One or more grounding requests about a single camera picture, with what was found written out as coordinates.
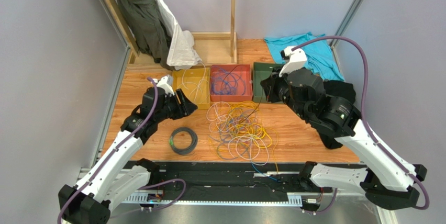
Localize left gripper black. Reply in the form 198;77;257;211
154;89;198;124

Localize white cable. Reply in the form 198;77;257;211
206;102;271;166
181;62;210;105

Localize blue cable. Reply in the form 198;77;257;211
210;66;249;97

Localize black thin cable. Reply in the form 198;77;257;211
221;65;265;124

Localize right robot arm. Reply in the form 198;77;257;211
260;67;427;210

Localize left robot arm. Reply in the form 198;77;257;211
57;86;198;223

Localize cyan cloth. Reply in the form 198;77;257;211
264;32;344;81

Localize yellow plastic bin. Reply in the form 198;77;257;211
170;66;212;111

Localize green plastic bin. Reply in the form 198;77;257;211
252;62;282;103

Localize black cloth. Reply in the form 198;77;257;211
319;80;356;150

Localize white cloth hanging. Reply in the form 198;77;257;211
155;0;203;70

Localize red plastic bin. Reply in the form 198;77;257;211
210;64;253;102

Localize olive green cloth hanging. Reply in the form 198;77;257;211
117;0;174;70

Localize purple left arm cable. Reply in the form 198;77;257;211
56;76;159;224

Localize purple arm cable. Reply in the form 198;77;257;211
292;35;430;210
56;76;159;224

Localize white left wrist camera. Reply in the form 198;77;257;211
154;74;174;95

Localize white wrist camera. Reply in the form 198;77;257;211
279;46;308;77
154;74;174;95

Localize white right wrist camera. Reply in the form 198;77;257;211
279;46;308;77

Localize grey coiled cable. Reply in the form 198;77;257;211
169;127;198;156

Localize yellow cable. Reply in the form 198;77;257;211
207;100;280;174

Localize wooden frame stand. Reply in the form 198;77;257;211
103;0;239;70

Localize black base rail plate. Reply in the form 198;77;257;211
148;161;333;203

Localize aluminium frame rail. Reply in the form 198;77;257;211
62;167;398;224

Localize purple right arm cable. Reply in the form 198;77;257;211
292;35;430;210

